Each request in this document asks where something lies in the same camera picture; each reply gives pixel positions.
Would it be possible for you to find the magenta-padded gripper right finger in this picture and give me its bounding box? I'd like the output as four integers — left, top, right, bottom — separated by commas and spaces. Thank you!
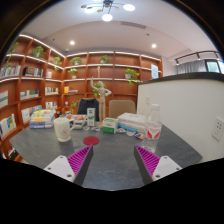
133, 144, 183, 186

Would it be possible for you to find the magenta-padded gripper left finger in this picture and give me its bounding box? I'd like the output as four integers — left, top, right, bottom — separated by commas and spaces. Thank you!
43, 144, 95, 187

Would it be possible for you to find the clear water bottle red label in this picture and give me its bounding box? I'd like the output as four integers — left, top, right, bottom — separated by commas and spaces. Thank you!
142, 103, 163, 154

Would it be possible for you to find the cream printed mug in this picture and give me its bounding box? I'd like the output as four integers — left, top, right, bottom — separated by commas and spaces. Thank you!
53, 116, 76, 144

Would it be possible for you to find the flat round red coaster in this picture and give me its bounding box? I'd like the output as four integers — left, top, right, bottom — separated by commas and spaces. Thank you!
82, 135, 101, 147

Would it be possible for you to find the colourful book stack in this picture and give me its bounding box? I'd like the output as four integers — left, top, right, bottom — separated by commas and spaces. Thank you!
28, 108, 57, 130

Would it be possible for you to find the tall green white carton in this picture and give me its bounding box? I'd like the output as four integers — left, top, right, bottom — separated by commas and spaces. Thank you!
86, 107, 97, 128

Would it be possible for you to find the low green white box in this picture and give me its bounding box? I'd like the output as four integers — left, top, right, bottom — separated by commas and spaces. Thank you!
101, 117, 120, 135

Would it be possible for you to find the dark blue chair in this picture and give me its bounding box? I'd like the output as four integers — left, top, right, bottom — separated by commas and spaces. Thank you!
77, 97, 100, 122

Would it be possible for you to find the beige chair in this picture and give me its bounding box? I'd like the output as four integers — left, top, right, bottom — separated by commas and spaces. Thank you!
108, 99, 137, 120

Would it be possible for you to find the grey curtain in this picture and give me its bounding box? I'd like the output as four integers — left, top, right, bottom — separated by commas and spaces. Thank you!
175, 59, 206, 75

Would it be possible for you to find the window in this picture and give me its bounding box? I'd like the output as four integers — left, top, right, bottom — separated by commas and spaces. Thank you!
204, 59, 224, 75

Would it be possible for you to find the ceiling air vent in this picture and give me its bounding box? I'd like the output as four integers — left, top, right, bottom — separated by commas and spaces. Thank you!
120, 21, 147, 30

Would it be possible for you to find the branched ceiling lamp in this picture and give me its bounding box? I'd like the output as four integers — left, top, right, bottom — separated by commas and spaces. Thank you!
80, 0, 137, 23

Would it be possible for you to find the white wall socket plate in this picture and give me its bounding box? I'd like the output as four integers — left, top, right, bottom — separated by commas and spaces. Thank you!
211, 116, 224, 142

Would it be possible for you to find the wooden wall shelf unit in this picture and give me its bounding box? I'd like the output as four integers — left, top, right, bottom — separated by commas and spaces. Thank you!
0, 33, 164, 161

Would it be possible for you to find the dark curtain rail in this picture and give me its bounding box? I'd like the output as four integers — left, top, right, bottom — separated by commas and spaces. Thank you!
174, 49, 222, 66

